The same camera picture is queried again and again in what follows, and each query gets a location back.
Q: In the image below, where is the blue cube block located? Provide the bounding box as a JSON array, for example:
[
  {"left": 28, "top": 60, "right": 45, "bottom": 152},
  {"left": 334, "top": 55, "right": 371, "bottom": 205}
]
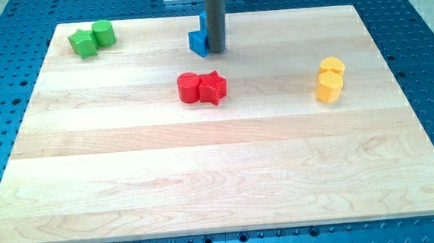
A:
[{"left": 188, "top": 30, "right": 209, "bottom": 57}]

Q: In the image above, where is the red star block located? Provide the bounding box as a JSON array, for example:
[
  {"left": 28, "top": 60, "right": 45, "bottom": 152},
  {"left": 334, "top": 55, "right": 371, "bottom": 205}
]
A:
[{"left": 199, "top": 71, "right": 228, "bottom": 105}]

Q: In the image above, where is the red cylinder block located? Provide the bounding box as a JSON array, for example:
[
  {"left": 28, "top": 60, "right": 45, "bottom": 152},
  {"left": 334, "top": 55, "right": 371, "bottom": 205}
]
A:
[{"left": 177, "top": 72, "right": 200, "bottom": 104}]

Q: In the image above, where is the blue block behind pusher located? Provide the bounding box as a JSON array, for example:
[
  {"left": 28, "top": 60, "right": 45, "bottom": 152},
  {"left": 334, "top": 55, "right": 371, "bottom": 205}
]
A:
[{"left": 199, "top": 11, "right": 207, "bottom": 31}]

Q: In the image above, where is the light wooden board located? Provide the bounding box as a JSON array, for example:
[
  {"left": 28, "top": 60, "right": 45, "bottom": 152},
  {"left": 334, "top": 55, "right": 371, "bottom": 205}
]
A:
[{"left": 0, "top": 5, "right": 434, "bottom": 243}]

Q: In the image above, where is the yellow hexagon block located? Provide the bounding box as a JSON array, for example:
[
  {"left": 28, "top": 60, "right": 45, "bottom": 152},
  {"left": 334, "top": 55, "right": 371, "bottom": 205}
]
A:
[{"left": 316, "top": 70, "right": 344, "bottom": 103}]

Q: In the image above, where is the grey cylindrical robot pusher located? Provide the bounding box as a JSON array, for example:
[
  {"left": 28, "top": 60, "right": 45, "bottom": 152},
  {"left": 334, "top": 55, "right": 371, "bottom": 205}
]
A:
[{"left": 205, "top": 0, "right": 226, "bottom": 53}]

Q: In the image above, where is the yellow rounded block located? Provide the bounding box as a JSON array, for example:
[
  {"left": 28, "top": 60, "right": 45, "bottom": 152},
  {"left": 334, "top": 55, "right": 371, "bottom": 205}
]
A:
[{"left": 319, "top": 56, "right": 346, "bottom": 76}]

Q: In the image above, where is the green cylinder block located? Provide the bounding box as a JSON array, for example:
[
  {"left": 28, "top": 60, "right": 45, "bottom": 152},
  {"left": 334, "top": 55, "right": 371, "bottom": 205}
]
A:
[{"left": 92, "top": 20, "right": 117, "bottom": 47}]

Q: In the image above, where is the green star block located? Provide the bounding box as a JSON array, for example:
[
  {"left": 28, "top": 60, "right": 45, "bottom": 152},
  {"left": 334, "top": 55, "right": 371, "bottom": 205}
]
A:
[{"left": 68, "top": 29, "right": 98, "bottom": 59}]

